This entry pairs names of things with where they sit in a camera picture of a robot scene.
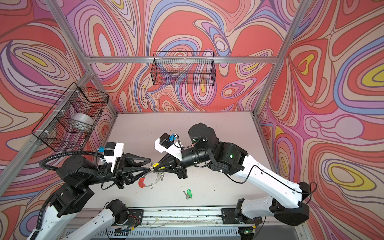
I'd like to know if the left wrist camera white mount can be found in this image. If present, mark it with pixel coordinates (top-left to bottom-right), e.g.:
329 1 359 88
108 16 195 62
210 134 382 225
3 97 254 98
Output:
99 142 124 173

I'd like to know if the black wire basket back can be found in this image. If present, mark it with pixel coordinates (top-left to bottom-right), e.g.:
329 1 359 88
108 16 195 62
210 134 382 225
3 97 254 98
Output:
151 51 216 86

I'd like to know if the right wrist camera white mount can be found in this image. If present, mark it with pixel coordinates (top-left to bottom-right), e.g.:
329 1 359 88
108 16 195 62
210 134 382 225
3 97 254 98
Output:
155 133 182 161

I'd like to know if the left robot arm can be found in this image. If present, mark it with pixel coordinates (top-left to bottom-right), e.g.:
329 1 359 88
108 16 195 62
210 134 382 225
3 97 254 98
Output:
28 151 151 240

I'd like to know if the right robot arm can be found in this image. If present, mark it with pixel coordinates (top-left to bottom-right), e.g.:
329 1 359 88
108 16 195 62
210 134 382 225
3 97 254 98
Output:
154 123 313 227

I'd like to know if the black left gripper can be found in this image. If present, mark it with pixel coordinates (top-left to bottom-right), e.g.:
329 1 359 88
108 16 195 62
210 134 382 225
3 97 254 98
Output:
80 154 150 193

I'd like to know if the grey tape roll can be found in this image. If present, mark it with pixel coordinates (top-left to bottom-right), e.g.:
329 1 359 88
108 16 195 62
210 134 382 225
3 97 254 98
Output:
71 113 95 131

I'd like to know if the black wire basket left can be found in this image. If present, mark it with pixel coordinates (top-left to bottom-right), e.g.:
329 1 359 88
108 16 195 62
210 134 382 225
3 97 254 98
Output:
32 83 109 153

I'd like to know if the black wire basket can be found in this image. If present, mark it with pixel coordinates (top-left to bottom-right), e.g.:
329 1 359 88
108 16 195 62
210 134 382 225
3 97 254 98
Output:
32 83 109 153
151 51 216 86

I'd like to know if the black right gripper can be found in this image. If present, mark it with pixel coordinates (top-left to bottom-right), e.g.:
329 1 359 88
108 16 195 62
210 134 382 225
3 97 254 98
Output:
153 146 213 179

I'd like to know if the metal keyring disc red grip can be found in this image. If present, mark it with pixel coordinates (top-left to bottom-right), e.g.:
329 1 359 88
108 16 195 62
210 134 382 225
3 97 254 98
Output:
138 172 165 189

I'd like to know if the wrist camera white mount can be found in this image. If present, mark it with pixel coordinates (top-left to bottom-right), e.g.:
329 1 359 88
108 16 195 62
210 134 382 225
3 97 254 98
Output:
155 133 182 161
99 142 124 173

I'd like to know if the aluminium cage frame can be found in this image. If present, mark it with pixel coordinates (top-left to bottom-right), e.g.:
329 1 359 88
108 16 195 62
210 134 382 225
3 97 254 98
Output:
0 0 310 199

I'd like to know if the aluminium table edge rail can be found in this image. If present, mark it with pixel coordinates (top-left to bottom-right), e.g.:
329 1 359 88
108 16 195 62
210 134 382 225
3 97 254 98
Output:
91 206 311 240

